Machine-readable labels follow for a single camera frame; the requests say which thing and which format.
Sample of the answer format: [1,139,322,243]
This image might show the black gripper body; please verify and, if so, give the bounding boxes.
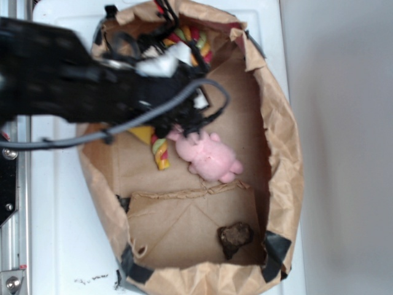
[101,30,216,139]

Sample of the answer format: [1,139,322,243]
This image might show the multicolored twisted rope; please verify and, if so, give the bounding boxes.
[150,25,213,171]

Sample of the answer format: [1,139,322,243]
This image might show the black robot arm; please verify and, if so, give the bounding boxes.
[1,18,216,149]

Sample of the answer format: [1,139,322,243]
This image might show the yellow sponge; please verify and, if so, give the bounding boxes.
[128,126,154,145]

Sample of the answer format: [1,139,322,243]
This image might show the white paper tag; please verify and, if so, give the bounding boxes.
[135,42,192,78]

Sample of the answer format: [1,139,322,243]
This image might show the pink plush bunny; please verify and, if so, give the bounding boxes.
[166,130,244,183]

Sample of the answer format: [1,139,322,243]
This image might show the brown paper bag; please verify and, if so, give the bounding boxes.
[79,1,304,294]

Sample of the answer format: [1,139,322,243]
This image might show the dark brown rock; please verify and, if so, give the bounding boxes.
[217,222,254,260]

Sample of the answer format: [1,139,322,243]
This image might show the grey braided cable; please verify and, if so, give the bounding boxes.
[0,78,230,151]

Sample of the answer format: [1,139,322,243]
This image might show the black metal bracket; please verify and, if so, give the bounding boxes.
[1,133,18,226]

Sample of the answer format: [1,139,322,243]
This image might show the aluminium frame rail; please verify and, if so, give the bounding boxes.
[1,1,34,294]

